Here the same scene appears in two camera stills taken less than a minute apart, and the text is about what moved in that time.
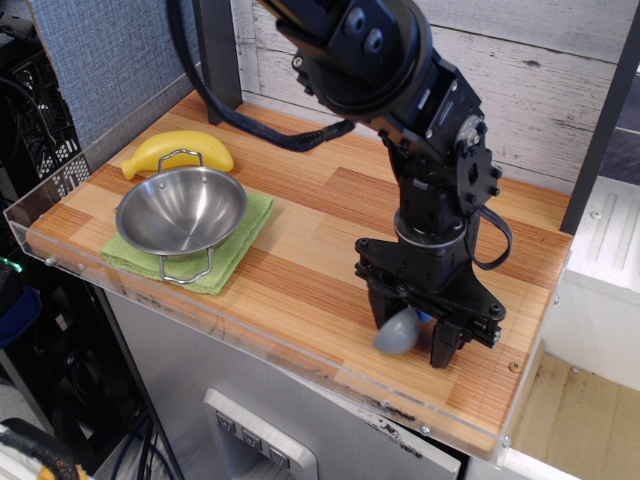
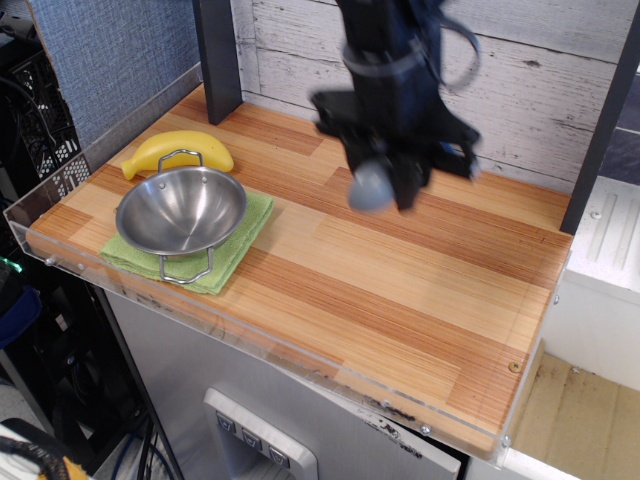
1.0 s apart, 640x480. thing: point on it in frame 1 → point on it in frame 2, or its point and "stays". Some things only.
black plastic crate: [46, 121] stays
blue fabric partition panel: [109, 54] stays
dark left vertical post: [216, 50] stays
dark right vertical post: [591, 164] stays
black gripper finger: [447, 340] → [407, 178]
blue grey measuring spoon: [398, 334] → [371, 186]
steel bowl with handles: [181, 212] stays
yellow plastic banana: [146, 161] stays
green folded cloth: [207, 271] stays
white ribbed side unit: [596, 326] stays
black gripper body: [436, 268] → [398, 99]
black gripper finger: [385, 304] → [359, 151]
